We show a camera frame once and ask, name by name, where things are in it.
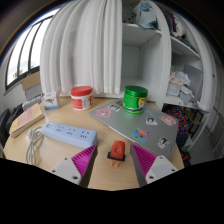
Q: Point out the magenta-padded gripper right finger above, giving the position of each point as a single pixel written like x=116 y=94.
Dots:
x=160 y=168

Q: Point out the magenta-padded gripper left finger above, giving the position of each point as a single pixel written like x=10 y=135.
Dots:
x=65 y=168

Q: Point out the orange charger block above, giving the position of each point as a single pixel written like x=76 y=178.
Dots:
x=117 y=150

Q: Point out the light blue power strip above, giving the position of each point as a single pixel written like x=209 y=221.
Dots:
x=68 y=133

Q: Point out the colourful patterned bag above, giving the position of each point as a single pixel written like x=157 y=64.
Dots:
x=180 y=120

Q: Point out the silver laptop with stickers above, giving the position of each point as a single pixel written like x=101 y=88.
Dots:
x=126 y=125

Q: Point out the yellow paperback book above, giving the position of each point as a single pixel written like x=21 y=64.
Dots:
x=26 y=119

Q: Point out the small white printed carton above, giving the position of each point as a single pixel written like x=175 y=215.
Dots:
x=51 y=100

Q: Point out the white jar with red lid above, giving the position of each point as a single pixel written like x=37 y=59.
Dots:
x=81 y=99

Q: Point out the green metal tin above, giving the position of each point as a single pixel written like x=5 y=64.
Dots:
x=134 y=100

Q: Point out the grey ribbed radiator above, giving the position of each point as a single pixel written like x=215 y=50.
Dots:
x=31 y=102

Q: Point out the black chair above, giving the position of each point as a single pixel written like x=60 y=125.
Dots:
x=6 y=123

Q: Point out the brown cardboard box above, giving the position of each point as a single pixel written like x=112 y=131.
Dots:
x=30 y=80

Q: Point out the white shelf unit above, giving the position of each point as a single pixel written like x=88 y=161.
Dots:
x=150 y=60

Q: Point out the dark-framed window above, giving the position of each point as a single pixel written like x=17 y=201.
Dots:
x=23 y=53

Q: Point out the white curtain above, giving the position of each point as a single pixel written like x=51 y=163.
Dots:
x=80 y=46

